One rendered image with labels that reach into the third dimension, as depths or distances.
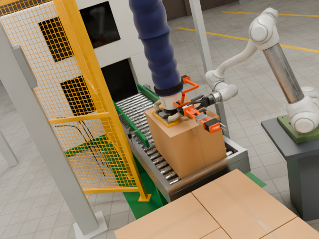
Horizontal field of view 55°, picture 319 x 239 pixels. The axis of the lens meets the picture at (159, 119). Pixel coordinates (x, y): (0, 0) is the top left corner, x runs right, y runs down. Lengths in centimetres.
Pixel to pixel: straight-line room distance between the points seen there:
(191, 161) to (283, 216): 73
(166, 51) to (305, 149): 113
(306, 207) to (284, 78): 110
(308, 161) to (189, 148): 82
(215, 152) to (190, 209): 50
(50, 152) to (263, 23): 184
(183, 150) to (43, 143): 112
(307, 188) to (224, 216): 74
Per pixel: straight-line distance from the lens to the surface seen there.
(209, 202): 216
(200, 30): 521
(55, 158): 267
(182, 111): 214
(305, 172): 242
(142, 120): 350
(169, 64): 221
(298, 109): 201
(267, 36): 185
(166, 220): 213
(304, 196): 256
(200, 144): 228
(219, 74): 232
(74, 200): 290
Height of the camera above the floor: 200
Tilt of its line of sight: 26 degrees down
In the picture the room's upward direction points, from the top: 17 degrees counter-clockwise
